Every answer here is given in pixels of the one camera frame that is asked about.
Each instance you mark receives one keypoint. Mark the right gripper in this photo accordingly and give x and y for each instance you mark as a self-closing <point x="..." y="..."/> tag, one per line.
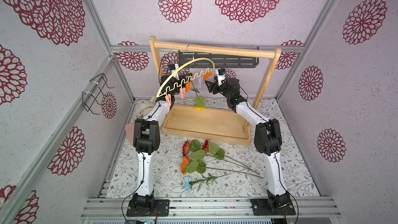
<point x="218" y="86"/>

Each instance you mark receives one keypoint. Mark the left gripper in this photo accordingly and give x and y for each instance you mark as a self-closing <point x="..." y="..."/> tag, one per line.
<point x="180" y="80"/>

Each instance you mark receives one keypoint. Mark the orange clothespin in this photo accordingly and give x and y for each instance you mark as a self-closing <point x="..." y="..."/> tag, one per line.
<point x="207" y="76"/>
<point x="188" y="86"/>

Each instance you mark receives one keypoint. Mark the yellow artificial flower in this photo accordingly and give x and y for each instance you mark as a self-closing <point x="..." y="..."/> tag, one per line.
<point x="199" y="100"/>

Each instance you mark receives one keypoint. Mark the wooden clothes rack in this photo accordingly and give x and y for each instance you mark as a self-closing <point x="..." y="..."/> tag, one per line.
<point x="216" y="125"/>

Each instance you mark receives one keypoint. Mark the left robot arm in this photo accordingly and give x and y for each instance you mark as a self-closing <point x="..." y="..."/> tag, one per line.
<point x="146" y="141"/>

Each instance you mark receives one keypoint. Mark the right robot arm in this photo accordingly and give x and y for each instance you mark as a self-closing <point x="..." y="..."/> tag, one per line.
<point x="268" y="139"/>

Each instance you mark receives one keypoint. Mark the white plush toy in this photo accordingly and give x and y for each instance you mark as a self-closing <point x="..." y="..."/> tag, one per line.
<point x="145" y="107"/>

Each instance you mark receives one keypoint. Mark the pink block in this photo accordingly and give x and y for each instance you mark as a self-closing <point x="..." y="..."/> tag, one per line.
<point x="129" y="129"/>

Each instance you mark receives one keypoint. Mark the red artificial flower left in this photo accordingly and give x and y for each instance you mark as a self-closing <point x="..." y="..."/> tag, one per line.
<point x="190" y="146"/>

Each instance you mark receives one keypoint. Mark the red artificial flower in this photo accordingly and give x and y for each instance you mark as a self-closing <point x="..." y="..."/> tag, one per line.
<point x="215" y="151"/>
<point x="190" y="146"/>

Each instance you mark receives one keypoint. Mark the red artificial flower right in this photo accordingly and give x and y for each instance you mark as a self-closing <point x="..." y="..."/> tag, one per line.
<point x="215" y="151"/>

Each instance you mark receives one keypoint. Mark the orange artificial flower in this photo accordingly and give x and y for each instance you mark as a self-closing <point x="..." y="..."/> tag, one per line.
<point x="189" y="166"/>

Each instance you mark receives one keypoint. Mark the blue artificial flower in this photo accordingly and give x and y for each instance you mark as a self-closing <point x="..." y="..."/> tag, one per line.
<point x="189" y="184"/>

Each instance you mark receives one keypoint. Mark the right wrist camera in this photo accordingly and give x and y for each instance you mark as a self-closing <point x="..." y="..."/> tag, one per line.
<point x="221" y="76"/>

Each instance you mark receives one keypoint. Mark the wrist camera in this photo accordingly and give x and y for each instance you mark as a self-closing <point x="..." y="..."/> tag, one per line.
<point x="221" y="76"/>
<point x="172" y="68"/>

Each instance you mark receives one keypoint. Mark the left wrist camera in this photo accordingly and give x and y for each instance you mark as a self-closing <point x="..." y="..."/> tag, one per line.
<point x="172" y="68"/>

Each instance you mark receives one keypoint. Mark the black wire wall rack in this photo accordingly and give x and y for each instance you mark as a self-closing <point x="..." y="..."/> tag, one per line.
<point x="89" y="98"/>

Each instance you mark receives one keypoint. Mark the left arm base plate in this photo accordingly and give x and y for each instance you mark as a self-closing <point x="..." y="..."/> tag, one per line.
<point x="151" y="208"/>

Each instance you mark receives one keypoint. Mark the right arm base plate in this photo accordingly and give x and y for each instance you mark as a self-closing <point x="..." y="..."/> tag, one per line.
<point x="272" y="207"/>

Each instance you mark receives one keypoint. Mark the aluminium front rail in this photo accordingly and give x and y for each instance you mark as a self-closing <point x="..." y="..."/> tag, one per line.
<point x="301" y="207"/>

